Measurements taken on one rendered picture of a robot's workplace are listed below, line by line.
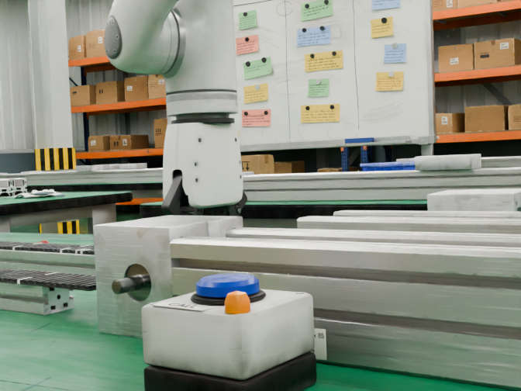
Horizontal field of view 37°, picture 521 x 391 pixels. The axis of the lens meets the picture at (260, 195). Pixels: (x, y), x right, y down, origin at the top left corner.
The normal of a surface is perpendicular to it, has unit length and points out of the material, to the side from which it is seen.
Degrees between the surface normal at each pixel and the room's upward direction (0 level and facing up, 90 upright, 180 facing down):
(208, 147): 90
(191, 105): 90
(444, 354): 90
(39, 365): 0
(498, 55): 93
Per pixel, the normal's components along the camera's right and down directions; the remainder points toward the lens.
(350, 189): -0.48, 0.07
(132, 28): -0.48, 0.38
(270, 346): 0.82, 0.00
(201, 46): 0.51, 0.09
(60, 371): -0.04, -1.00
